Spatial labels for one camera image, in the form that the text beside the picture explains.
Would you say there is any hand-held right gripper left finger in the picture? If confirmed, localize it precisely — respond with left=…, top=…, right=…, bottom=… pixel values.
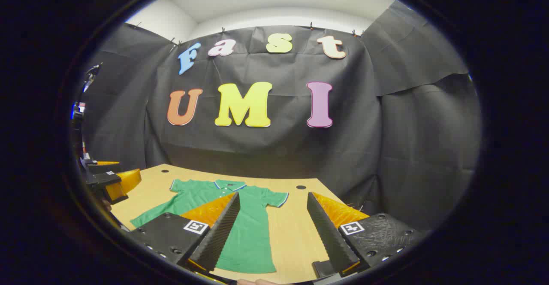
left=128, top=192, right=241, bottom=275

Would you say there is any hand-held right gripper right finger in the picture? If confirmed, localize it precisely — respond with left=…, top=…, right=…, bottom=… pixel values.
left=306, top=192, right=425, bottom=277

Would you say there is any green T-shirt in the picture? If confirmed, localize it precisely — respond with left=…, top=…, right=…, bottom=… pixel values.
left=130, top=179, right=289, bottom=274

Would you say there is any black backdrop cloth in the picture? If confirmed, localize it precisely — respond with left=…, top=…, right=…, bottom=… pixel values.
left=71, top=0, right=483, bottom=234

